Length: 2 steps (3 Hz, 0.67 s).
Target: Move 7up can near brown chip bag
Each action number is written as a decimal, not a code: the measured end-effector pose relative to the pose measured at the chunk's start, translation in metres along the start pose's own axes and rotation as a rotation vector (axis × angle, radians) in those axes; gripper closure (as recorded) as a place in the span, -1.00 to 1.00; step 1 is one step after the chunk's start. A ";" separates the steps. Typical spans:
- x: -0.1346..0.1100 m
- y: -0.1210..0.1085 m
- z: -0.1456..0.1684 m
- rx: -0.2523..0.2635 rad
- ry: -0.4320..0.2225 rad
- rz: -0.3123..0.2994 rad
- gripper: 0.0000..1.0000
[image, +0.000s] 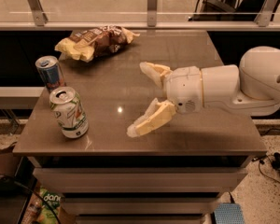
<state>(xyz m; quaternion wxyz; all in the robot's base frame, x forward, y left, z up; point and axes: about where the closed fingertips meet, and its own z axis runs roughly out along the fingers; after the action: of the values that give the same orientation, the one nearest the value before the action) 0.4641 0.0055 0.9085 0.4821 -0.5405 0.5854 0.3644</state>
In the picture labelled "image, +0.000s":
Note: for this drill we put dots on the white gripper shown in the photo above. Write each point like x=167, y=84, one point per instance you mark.
x=184, y=89

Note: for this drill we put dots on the white green 7up can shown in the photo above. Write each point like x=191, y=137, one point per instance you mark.
x=67, y=108

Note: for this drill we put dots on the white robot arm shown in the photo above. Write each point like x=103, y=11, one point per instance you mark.
x=252, y=88

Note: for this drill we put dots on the brown yellow chip bag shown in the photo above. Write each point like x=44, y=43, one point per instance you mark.
x=96, y=42

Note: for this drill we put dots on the blue silver energy drink can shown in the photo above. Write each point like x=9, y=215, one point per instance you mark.
x=50, y=71

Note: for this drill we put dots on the green snack bag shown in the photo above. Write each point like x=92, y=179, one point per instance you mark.
x=50, y=207

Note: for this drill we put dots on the grey drawer cabinet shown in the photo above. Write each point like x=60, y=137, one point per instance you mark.
x=174, y=175

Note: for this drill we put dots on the blue perforated box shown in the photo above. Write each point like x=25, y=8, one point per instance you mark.
x=229, y=213

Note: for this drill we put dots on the plastic bottle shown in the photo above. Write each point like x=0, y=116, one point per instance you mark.
x=32, y=212

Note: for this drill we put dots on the metal railing post middle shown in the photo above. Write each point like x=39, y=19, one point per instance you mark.
x=152, y=6

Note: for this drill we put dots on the metal railing post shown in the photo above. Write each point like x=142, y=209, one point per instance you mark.
x=152, y=6
x=39, y=15
x=265, y=15

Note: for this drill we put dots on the metal railing post right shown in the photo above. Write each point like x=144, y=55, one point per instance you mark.
x=265, y=15

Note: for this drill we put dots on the metal railing post left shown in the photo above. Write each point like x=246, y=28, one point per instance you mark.
x=39, y=15

